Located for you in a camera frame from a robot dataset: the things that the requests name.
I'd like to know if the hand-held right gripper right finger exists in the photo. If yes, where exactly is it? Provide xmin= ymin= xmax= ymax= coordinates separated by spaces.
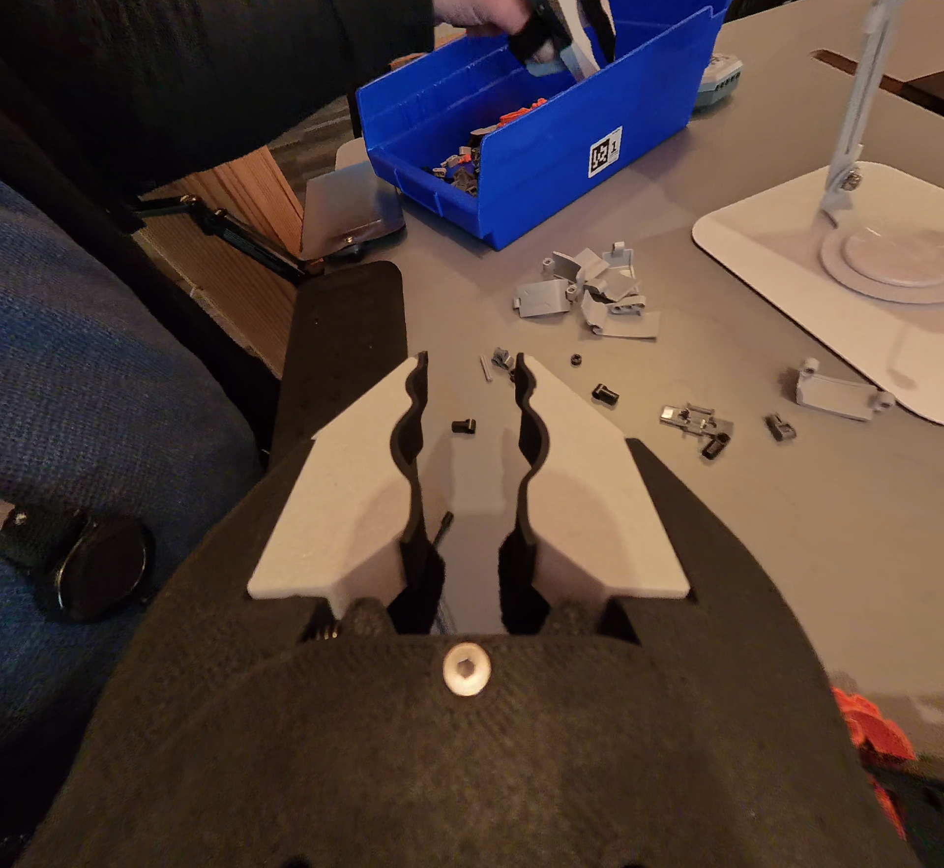
xmin=515 ymin=352 xmax=691 ymax=601

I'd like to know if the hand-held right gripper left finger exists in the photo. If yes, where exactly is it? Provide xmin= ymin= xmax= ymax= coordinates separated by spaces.
xmin=247 ymin=350 xmax=430 ymax=620

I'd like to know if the blue parts bin with tag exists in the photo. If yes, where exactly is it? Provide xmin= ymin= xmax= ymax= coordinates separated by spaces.
xmin=355 ymin=0 xmax=738 ymax=251

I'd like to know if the building block robot chassis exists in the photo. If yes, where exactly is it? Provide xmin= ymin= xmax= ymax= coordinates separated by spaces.
xmin=833 ymin=687 xmax=944 ymax=854

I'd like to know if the grey clip block piece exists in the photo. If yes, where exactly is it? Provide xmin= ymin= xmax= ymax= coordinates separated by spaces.
xmin=660 ymin=403 xmax=720 ymax=438

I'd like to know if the grey electronic block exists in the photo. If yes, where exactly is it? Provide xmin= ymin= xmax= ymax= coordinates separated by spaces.
xmin=693 ymin=53 xmax=744 ymax=111

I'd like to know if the dark perforated mat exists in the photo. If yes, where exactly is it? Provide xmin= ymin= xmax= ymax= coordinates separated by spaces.
xmin=269 ymin=262 xmax=408 ymax=471

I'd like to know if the heap of small block parts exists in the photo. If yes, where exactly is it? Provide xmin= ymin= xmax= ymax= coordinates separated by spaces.
xmin=431 ymin=97 xmax=550 ymax=194

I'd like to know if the pile of light grey panels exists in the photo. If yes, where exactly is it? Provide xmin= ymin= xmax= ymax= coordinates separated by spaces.
xmin=512 ymin=241 xmax=661 ymax=340

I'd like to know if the black wristwatch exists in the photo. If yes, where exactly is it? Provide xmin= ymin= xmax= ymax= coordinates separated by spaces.
xmin=0 ymin=503 xmax=157 ymax=624

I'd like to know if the person's leg in jeans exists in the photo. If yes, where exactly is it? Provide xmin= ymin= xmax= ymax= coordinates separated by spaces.
xmin=0 ymin=182 xmax=264 ymax=736

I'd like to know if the light grey panel piece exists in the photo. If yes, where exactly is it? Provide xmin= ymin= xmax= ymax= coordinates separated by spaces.
xmin=795 ymin=358 xmax=897 ymax=422

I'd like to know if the grey metal plate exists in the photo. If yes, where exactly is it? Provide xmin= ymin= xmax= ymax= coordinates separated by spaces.
xmin=298 ymin=141 xmax=407 ymax=264

